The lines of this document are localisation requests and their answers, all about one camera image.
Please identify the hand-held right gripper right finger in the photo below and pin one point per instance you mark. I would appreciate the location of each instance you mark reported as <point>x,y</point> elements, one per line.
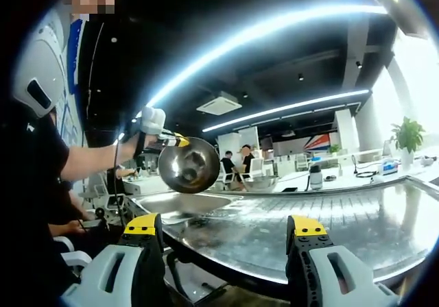
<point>346,279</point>

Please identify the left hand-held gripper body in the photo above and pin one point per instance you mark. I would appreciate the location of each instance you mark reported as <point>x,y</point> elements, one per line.
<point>152,120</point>

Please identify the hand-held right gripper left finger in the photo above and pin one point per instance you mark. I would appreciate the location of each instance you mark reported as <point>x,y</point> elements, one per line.
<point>109,279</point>

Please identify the steel bowl with water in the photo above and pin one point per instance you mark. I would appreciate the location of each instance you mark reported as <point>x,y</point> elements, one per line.
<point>188,168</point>

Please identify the stainless steel sink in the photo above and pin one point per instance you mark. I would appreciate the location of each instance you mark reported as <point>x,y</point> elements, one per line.
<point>281,211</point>

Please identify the white water bottle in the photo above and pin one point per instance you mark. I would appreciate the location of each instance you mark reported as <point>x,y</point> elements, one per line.
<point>316,178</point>

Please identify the person's left hand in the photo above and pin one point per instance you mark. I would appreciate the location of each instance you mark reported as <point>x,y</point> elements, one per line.
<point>128,149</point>

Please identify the white plastic chair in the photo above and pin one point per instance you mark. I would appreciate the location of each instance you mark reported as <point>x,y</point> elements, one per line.
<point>73,255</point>

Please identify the ceiling air conditioner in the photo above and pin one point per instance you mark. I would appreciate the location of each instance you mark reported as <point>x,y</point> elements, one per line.
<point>219,105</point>

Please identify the black round knob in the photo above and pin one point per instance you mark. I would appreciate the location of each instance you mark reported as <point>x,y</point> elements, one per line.
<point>100,213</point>

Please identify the white office chair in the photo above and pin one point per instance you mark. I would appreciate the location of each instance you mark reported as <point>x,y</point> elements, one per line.
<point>257,166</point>
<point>302,162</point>

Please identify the steel basin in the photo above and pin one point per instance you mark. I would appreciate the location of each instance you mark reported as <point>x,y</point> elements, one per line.
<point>262,183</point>

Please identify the short ceiling light strip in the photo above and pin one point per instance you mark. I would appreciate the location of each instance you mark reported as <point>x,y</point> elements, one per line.
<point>288,107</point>

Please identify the blue white box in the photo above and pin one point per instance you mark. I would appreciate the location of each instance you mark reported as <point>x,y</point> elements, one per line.
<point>388,168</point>

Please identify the white worn device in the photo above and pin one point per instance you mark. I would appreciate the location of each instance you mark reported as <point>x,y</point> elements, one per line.
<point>37,77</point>

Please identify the person's black shirt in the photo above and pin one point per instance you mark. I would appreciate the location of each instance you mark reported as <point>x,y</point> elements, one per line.
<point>31,156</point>

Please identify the small potted plant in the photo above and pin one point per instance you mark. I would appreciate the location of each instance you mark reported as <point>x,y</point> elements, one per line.
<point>334,148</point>

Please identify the long ceiling light strip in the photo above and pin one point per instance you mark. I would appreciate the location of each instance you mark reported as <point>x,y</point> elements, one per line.
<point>260,33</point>

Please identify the white headset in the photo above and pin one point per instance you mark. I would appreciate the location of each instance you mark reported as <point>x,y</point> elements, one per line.
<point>427,160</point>

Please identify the large potted plant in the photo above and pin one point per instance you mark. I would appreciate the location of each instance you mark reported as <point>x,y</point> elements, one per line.
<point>408,135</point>

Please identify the blue white wall poster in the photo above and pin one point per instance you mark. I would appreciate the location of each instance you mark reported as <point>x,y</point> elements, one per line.
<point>73,57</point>

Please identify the red blue wall mural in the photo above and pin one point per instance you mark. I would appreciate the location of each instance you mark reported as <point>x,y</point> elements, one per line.
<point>317,142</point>

